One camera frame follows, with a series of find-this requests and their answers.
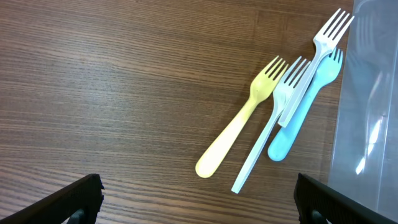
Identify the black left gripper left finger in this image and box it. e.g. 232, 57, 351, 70
1, 174, 104, 224

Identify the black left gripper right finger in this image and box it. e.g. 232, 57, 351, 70
294, 173, 397, 224

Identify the light blue plastic fork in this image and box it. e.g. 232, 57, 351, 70
267, 48, 344, 161

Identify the clear plastic container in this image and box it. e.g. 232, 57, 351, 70
328, 0, 397, 221

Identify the long white plastic fork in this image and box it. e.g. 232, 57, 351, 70
231, 56, 311, 194

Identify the yellow plastic fork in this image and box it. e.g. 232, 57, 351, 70
195, 56, 288, 178

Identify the short white plastic fork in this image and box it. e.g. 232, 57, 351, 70
278, 8, 354, 128

